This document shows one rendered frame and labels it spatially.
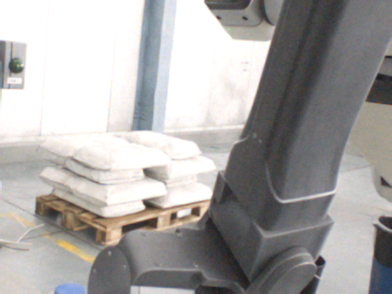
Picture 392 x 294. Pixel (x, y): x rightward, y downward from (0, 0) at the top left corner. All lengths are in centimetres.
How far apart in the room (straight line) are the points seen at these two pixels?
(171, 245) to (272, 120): 12
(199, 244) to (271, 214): 8
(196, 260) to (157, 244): 3
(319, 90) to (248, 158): 8
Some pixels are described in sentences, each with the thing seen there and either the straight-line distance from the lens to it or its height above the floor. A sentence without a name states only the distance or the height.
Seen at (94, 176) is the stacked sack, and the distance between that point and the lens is 366.
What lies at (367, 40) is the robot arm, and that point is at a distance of 31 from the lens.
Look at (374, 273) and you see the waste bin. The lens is 278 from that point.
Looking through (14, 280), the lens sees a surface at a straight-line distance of 71.
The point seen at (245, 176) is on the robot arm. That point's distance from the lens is 36.
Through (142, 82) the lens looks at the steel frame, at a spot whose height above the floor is 92.
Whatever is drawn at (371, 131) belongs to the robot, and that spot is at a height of 125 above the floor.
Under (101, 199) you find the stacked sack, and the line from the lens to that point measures 358.
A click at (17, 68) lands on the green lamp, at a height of 128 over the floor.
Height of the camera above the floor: 134
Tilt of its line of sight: 8 degrees down
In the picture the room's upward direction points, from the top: 6 degrees clockwise
